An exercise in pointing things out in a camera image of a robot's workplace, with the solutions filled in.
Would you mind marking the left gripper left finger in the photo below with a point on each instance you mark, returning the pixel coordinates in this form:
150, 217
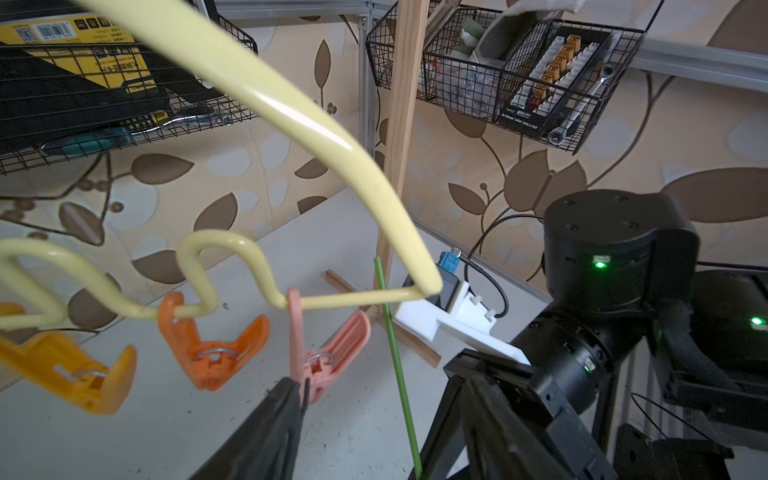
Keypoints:
266, 444

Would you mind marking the yellow clip hanger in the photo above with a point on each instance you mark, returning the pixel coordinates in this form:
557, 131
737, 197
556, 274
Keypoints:
263, 122

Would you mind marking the connector box in basket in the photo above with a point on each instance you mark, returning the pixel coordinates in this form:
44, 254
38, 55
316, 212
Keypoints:
553, 100

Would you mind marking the white artificial tulip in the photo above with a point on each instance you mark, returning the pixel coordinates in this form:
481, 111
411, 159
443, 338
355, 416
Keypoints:
403, 393

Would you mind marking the pink end clothespin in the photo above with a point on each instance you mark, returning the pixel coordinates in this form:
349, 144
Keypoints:
317, 370

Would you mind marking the black yellow box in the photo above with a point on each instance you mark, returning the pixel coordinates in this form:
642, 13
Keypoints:
78, 66

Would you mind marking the white folded cloth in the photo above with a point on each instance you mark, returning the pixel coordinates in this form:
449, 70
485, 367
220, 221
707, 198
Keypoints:
510, 27

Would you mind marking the wooden clothes rack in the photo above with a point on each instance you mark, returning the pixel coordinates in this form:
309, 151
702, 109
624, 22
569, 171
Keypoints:
411, 23

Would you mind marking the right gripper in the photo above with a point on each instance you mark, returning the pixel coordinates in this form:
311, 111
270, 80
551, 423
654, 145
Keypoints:
537, 400

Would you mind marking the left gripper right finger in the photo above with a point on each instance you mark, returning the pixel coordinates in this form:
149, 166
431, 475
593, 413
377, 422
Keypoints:
499, 444

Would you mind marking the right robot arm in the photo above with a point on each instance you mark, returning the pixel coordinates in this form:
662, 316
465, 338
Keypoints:
621, 268

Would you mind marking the yellow orange clothespin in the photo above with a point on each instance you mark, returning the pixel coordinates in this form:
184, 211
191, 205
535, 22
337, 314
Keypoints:
53, 361

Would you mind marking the right black wire basket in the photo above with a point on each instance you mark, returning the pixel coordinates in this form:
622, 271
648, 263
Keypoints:
452, 77

